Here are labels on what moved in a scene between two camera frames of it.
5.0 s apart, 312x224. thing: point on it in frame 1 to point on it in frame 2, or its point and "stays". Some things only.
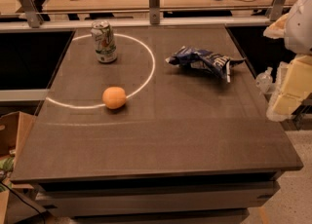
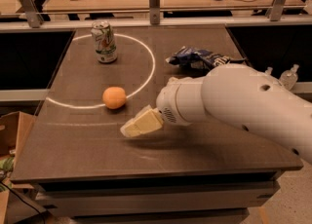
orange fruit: (114, 97) stays
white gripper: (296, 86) to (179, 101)
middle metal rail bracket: (154, 1) stays
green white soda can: (103, 42) stays
